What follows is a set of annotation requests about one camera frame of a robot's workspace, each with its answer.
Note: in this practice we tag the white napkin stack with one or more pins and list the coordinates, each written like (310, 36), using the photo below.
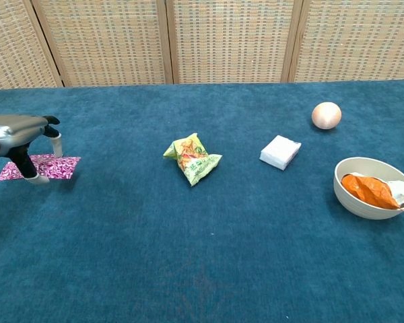
(279, 151)

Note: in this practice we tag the blue carpet table cover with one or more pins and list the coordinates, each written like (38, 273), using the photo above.
(202, 252)

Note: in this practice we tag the woven bamboo screen panel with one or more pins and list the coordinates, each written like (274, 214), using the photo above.
(104, 40)
(10, 43)
(357, 40)
(232, 40)

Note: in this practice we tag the beige bowl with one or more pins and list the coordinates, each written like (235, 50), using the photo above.
(357, 208)

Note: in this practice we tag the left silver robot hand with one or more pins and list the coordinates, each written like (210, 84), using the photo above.
(17, 129)

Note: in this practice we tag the beige round onion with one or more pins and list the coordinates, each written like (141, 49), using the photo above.
(326, 115)

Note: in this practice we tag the orange snack packet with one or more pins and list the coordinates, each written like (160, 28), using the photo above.
(402, 191)

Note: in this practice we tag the orange crumpled wrapper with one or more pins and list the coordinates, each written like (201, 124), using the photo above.
(367, 190)

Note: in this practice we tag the green yellow snack bag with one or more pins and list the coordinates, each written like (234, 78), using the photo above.
(192, 161)

